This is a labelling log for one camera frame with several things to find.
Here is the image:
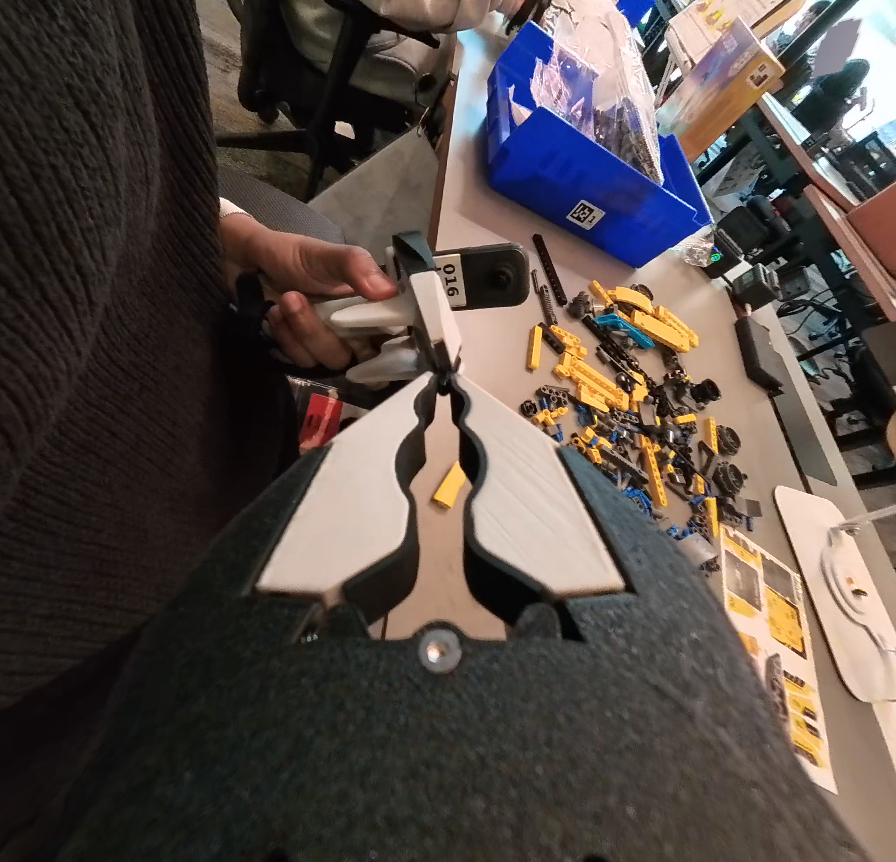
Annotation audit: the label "black mini computer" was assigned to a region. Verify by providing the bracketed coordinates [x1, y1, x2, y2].
[703, 197, 792, 296]

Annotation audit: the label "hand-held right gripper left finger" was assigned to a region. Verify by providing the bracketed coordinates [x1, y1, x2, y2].
[255, 371, 438, 621]

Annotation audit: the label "black office chair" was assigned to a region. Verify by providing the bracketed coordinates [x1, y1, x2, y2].
[217, 0, 456, 202]

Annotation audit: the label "white base pad with stand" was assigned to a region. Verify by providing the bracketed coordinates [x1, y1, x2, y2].
[773, 486, 896, 703]

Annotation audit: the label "red packet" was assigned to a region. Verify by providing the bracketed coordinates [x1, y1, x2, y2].
[297, 393, 344, 455]

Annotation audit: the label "clear plastic bags of parts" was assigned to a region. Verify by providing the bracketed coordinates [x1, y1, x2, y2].
[528, 0, 666, 186]

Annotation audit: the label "printed instruction sheet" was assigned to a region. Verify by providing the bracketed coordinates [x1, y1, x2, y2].
[717, 526, 839, 796]

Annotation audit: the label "black beam with holes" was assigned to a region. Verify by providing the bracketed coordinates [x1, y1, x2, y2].
[532, 234, 569, 308]

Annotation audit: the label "white and yellow cardboard box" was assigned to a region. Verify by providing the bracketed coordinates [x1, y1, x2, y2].
[665, 0, 848, 65]

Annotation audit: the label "yellow curved slope piece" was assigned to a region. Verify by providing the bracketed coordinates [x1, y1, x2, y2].
[432, 461, 469, 510]

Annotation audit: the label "blue storage bin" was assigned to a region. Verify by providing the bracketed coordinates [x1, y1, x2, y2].
[483, 21, 716, 270]

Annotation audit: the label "crumpled clear plastic bag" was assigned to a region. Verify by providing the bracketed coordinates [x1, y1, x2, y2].
[675, 229, 718, 268]

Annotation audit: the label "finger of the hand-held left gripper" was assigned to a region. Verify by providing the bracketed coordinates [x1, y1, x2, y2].
[409, 271, 464, 375]

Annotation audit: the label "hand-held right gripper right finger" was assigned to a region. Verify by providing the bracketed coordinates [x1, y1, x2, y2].
[448, 372, 626, 628]

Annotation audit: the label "person's left hand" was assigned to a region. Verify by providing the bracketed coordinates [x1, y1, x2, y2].
[219, 215, 400, 371]

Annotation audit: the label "person's left forearm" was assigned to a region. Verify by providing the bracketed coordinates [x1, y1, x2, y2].
[0, 0, 242, 415]

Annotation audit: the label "black power brick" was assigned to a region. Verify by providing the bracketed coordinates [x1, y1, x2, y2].
[734, 315, 786, 396]

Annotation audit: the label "pile of toy building pieces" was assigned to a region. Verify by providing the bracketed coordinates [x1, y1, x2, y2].
[518, 280, 765, 572]

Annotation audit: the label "purple cardboard box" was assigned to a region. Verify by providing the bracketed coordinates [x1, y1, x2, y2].
[658, 17, 786, 163]

